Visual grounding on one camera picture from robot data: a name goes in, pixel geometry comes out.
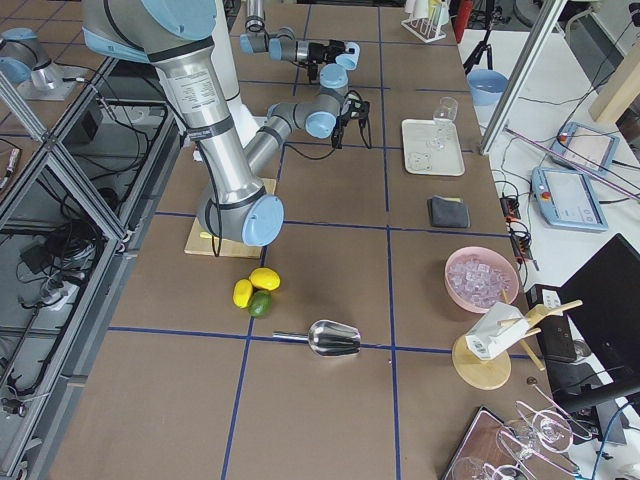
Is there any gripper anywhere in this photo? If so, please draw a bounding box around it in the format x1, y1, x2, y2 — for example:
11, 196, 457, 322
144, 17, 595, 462
305, 40, 350, 83
331, 97, 370, 148

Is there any light blue cup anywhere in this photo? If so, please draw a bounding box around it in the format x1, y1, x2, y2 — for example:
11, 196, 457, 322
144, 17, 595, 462
335, 42, 360, 71

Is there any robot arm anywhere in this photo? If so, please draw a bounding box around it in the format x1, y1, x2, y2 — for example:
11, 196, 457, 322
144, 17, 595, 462
240, 0, 360, 83
82, 1, 360, 246

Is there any blue bowl with fork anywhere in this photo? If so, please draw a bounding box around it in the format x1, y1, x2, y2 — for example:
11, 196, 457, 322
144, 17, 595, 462
467, 69, 508, 106

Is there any pink bowl with ice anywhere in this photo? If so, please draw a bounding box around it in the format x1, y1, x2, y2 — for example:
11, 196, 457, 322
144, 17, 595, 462
444, 246, 520, 313

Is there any metal ice scoop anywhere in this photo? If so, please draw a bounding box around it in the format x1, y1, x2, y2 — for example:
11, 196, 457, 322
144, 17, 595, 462
272, 319, 361, 357

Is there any cream bear tray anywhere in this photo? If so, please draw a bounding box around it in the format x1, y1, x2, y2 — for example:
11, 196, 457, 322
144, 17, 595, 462
401, 119, 465, 177

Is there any wine glass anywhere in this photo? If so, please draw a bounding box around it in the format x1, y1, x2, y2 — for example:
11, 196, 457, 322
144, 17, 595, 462
427, 96, 459, 151

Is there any grey folded cloth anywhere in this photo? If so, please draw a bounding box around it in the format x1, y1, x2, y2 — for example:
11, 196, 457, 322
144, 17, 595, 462
427, 196, 471, 228

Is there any red cylinder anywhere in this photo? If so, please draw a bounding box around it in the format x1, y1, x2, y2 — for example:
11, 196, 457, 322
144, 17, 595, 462
453, 0, 474, 44

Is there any wooden cutting board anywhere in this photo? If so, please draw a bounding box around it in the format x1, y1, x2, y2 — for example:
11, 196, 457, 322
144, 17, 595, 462
185, 178, 284, 258

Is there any whole yellow lemon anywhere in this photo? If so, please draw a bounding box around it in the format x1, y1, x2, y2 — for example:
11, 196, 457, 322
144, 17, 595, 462
232, 279, 254, 309

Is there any green lime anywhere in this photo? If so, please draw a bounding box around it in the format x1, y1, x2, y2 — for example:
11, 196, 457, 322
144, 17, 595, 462
247, 290, 273, 318

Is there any near teach pendant tablet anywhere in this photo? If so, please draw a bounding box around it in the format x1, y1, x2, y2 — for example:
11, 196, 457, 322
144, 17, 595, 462
531, 167, 608, 232

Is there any teach pendant tablet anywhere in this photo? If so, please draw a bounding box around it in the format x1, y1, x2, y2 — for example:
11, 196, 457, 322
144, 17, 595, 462
551, 121, 620, 175
531, 167, 608, 232

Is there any far teach pendant tablet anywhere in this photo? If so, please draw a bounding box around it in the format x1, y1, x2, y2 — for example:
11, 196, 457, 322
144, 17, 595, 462
551, 121, 620, 175

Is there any white carton on stand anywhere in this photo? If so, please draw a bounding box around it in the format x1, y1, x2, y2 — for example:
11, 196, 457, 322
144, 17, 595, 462
465, 302, 529, 361

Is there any round wooden stand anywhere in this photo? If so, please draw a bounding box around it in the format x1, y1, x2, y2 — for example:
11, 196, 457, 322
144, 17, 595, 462
452, 300, 583, 390

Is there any black monitor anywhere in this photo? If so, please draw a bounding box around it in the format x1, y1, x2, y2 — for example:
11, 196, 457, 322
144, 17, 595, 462
557, 233, 639, 413

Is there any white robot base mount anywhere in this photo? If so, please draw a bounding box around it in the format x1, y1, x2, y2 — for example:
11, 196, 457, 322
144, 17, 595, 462
206, 0, 260, 147

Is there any white wire cup rack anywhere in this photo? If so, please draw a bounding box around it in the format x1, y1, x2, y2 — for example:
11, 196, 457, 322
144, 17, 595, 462
401, 0, 449, 44

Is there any aluminium frame post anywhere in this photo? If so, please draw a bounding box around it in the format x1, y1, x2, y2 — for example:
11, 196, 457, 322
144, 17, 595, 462
479, 0, 567, 155

